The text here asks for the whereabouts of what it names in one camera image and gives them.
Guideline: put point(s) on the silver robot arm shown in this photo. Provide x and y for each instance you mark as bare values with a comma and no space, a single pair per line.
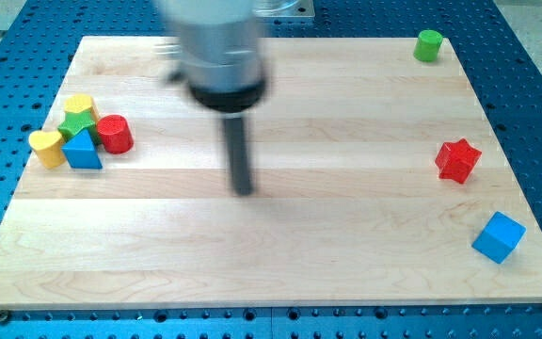
220,53

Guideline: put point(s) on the red star block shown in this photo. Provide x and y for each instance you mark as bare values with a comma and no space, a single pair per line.
456,160

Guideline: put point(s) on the blue triangle block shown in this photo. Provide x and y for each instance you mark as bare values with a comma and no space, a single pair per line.
81,152

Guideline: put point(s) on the green star block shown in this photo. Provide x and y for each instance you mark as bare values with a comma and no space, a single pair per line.
75,123

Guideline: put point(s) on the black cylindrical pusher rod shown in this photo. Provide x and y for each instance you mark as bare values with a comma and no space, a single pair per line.
235,135

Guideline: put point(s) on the wooden board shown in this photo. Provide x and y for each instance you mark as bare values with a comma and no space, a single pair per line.
348,208

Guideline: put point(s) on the red cylinder block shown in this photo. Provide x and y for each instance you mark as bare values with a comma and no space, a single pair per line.
115,134

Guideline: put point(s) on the green cylinder block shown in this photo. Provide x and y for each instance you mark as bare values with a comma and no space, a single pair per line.
428,45

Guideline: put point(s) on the yellow pentagon block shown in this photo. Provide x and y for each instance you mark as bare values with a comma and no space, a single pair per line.
81,102

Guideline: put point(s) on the yellow heart block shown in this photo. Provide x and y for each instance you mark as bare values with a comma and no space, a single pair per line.
47,145

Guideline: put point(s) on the blue cube block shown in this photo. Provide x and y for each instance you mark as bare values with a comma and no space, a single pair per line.
499,238

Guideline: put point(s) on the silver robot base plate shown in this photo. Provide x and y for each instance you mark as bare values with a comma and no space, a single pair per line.
284,8

